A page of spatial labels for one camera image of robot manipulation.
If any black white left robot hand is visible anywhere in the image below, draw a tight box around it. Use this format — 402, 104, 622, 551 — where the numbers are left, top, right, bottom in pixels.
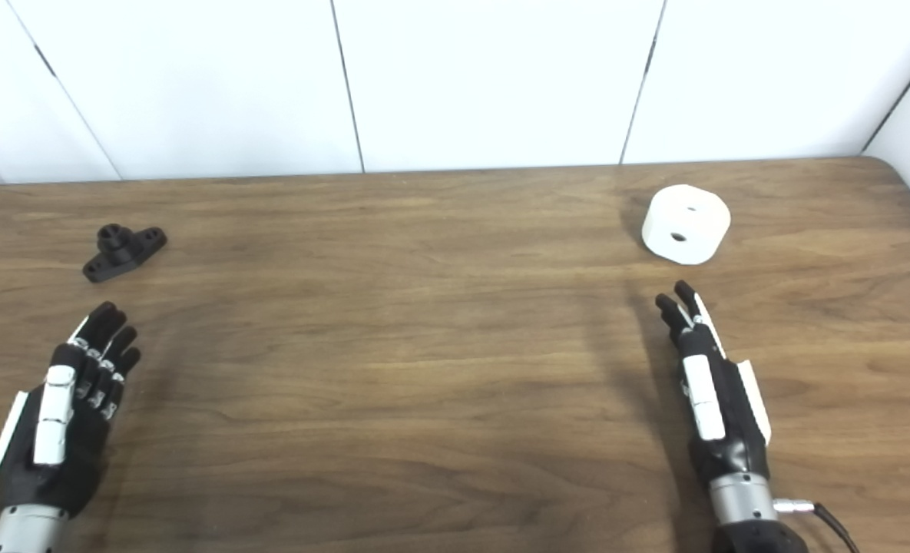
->
0, 301, 142, 519

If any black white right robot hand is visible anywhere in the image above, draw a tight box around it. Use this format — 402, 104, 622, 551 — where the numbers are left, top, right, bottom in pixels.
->
654, 280, 773, 488

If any round white cylinder piece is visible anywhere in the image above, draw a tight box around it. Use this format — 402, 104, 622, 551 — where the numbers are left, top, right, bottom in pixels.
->
641, 184, 732, 266

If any black flanged holder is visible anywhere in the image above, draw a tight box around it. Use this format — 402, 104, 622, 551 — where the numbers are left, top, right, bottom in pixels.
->
82, 224, 168, 283

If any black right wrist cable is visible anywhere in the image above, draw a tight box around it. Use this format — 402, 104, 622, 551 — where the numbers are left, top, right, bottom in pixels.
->
773, 499, 859, 553

